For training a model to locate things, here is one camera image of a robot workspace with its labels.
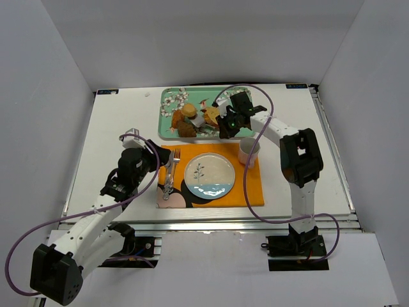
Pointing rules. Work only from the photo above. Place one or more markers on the orange muffin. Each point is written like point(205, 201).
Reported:
point(209, 115)

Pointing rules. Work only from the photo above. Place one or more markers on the green floral serving tray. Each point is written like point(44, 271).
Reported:
point(174, 98)

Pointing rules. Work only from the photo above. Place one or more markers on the round golden bun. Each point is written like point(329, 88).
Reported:
point(189, 110)

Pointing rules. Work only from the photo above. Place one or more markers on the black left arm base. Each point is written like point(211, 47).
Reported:
point(137, 252)

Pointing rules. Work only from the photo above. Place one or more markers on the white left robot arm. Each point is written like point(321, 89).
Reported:
point(59, 269)

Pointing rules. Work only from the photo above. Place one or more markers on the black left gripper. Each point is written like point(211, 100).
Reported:
point(159, 155)

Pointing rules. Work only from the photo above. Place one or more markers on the brown chocolate croissant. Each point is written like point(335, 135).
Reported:
point(186, 130)

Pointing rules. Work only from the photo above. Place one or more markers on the silver spoon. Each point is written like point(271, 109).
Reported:
point(168, 190)

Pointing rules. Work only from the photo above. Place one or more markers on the white and blue ceramic plate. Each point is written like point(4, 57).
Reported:
point(209, 176)

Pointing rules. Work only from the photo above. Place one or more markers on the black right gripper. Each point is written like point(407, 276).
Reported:
point(225, 125)

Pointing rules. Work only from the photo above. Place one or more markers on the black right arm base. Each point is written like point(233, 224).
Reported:
point(294, 252)

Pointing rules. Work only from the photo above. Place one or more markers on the silver fork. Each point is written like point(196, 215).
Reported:
point(176, 159)

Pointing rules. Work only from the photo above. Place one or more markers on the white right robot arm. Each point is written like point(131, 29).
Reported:
point(300, 157)

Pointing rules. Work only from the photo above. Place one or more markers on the pink ceramic mug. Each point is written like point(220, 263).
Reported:
point(248, 148)

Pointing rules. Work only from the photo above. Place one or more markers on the silver table knife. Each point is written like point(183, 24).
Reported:
point(169, 167)

